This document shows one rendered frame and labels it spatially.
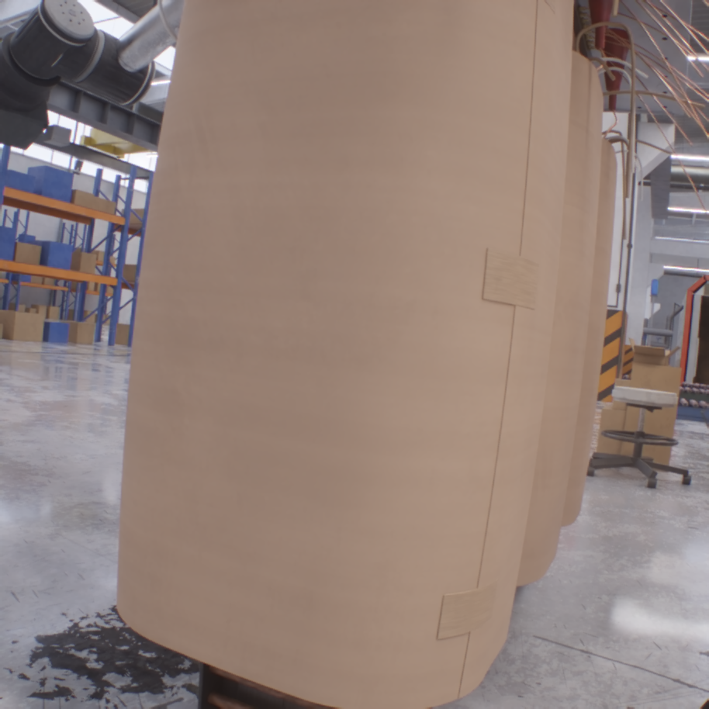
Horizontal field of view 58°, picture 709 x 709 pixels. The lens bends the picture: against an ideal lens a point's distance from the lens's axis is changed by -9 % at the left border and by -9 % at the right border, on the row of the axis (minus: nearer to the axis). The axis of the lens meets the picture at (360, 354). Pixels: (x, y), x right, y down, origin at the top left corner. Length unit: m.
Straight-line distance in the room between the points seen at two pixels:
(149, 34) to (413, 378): 1.84
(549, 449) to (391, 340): 0.54
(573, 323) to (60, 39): 1.73
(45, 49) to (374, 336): 1.84
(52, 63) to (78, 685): 1.81
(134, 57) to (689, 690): 2.27
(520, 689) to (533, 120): 0.93
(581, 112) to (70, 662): 1.21
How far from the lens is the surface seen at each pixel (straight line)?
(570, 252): 1.11
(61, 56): 2.32
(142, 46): 2.34
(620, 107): 2.21
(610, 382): 11.49
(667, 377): 4.24
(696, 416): 9.39
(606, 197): 1.60
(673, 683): 1.40
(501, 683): 1.27
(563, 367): 1.11
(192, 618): 0.77
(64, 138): 2.50
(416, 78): 0.66
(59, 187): 10.91
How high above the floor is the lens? 0.57
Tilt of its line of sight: 1 degrees down
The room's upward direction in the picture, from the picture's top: 6 degrees clockwise
